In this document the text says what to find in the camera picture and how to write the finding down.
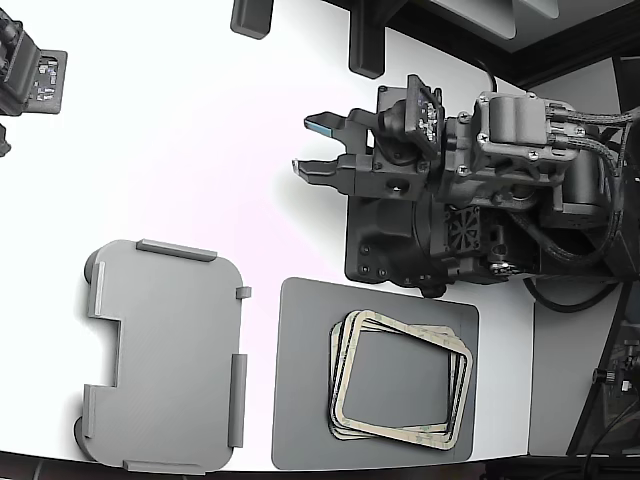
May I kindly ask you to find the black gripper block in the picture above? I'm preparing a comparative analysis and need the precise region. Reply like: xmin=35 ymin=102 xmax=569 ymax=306
xmin=291 ymin=107 xmax=447 ymax=202

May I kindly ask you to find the stack of beige frame gaskets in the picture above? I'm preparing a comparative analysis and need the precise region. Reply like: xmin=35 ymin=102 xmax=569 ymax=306
xmin=332 ymin=309 xmax=475 ymax=444

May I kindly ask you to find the black six-joint robot arm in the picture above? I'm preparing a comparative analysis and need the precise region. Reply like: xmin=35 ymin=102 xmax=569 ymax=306
xmin=343 ymin=89 xmax=640 ymax=301

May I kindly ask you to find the gray plastic box tray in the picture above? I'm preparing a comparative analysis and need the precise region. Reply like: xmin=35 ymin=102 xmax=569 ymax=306
xmin=73 ymin=238 xmax=253 ymax=475

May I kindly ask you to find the long black stand leg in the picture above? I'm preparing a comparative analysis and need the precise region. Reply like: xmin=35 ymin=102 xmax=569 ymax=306
xmin=347 ymin=0 xmax=388 ymax=80

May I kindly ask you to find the short dark gray stand leg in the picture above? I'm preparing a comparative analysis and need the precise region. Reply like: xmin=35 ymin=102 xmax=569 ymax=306
xmin=229 ymin=0 xmax=276 ymax=41

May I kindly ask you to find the light gray panel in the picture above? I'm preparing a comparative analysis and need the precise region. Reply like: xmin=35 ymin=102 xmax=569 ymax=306
xmin=512 ymin=0 xmax=562 ymax=20
xmin=429 ymin=0 xmax=518 ymax=43

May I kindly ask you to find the dark gray rectangular mat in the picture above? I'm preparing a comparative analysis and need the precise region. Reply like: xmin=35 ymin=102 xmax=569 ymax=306
xmin=269 ymin=276 xmax=481 ymax=471

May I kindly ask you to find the black clamp with knob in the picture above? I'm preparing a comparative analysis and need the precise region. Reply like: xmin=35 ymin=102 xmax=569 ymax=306
xmin=591 ymin=338 xmax=640 ymax=402

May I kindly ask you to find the wrist camera with circuit board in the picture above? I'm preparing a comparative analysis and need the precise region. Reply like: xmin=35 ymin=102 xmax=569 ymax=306
xmin=374 ymin=74 xmax=447 ymax=154

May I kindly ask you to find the thin black cable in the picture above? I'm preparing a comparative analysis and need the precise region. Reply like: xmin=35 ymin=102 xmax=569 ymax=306
xmin=473 ymin=58 xmax=500 ymax=95

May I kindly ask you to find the beige adhesive foam frame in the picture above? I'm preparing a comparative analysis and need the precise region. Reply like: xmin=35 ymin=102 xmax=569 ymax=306
xmin=332 ymin=427 xmax=459 ymax=452
xmin=328 ymin=319 xmax=351 ymax=439
xmin=409 ymin=323 xmax=469 ymax=349

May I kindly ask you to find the braided gray cable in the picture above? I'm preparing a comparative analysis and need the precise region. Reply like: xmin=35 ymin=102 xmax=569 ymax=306
xmin=519 ymin=127 xmax=629 ymax=274
xmin=547 ymin=105 xmax=640 ymax=135

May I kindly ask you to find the thick black cable loop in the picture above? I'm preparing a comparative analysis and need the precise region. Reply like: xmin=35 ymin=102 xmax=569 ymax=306
xmin=521 ymin=276 xmax=624 ymax=313

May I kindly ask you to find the black external camera module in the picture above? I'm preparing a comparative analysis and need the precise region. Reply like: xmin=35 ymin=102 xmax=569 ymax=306
xmin=0 ymin=9 xmax=69 ymax=119

